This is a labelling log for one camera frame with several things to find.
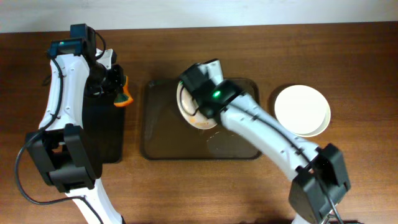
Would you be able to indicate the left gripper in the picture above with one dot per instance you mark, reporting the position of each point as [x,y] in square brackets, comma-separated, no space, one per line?
[116,78]

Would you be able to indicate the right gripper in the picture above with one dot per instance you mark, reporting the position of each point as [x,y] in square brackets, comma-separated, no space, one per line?
[191,78]

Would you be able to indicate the green orange sponge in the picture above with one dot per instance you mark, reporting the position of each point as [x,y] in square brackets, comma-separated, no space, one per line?
[123,98]

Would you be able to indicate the white plate top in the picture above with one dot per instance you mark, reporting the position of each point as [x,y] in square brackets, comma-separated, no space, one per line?
[189,110]

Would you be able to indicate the white plate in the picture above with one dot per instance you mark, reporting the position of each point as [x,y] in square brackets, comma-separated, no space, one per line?
[303,109]
[189,110]

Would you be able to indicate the white plate bottom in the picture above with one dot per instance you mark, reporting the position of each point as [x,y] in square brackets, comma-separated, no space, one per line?
[303,109]

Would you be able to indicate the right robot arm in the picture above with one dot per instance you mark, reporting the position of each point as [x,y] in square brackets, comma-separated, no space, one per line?
[319,177]

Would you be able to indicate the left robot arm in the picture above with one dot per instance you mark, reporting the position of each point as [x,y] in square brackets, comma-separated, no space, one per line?
[63,153]

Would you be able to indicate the black rectangular tray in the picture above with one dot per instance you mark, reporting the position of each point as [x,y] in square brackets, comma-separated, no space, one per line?
[104,123]

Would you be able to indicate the brown plastic tray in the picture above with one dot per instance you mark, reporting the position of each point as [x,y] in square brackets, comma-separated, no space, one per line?
[167,136]

